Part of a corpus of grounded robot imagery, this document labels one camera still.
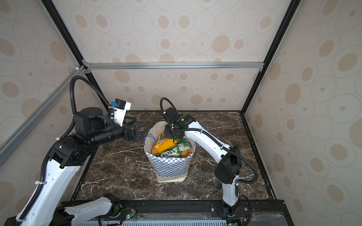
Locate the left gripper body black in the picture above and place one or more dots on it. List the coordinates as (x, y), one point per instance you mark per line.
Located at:
(129, 133)

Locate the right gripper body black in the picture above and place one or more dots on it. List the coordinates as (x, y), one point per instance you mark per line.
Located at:
(169, 133)

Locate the yellow gummy candy bag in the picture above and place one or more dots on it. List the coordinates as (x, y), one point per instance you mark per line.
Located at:
(164, 145)

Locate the green Fox's candy bag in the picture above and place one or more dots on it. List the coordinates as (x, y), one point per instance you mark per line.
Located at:
(181, 150)

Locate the blue checkered paper bag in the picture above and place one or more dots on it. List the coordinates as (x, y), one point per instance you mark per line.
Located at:
(166, 169)

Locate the orange potato chips bag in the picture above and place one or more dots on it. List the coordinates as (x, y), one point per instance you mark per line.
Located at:
(160, 137)

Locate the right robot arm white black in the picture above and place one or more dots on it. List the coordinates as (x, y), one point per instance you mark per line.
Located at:
(228, 158)

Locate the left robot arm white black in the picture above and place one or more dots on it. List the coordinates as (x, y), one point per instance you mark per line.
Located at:
(89, 129)

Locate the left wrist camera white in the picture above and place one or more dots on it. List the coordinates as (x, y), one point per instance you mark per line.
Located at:
(119, 109)

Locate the horizontal aluminium rail back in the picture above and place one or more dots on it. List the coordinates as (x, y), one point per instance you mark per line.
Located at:
(176, 65)

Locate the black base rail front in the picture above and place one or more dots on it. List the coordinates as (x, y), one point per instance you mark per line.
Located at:
(192, 213)

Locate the aluminium rail left wall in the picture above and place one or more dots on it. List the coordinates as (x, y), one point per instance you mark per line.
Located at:
(17, 137)

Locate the black frame post left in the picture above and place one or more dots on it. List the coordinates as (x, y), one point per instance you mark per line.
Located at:
(55, 16)

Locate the black frame post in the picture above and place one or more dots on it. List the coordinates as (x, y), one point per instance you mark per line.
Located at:
(55, 16)
(286, 20)

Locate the black frame post right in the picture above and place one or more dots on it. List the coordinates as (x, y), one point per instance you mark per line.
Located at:
(286, 20)

